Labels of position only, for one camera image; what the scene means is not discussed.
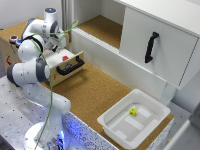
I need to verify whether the green cable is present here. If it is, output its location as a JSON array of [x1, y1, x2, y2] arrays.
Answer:
[[32, 19, 80, 150]]

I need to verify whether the white plastic box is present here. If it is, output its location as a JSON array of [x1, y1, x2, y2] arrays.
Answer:
[[96, 87, 172, 150]]

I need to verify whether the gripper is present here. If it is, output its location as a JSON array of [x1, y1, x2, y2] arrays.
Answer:
[[45, 32, 66, 52]]

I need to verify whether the blue button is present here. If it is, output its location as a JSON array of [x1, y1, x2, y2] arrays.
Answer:
[[15, 39, 24, 47]]

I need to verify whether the wooden drawer box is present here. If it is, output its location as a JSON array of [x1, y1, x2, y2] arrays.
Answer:
[[0, 16, 72, 73]]

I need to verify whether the yellow block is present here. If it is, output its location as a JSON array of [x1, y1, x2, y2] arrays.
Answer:
[[129, 108, 138, 117]]

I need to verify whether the black drawer handle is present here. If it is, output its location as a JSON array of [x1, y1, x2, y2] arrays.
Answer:
[[55, 55, 86, 77]]

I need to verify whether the white sliding door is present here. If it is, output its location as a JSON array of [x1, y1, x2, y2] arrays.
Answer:
[[118, 6, 200, 91]]

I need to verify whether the red button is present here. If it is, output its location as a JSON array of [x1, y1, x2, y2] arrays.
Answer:
[[9, 34, 19, 43]]

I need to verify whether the black door handle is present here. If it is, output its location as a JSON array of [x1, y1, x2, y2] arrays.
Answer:
[[143, 31, 161, 64]]

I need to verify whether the wooden drawer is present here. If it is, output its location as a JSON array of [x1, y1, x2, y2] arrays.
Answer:
[[42, 49, 86, 87]]

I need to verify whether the white cabinet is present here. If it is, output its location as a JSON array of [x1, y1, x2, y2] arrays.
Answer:
[[70, 0, 200, 108]]

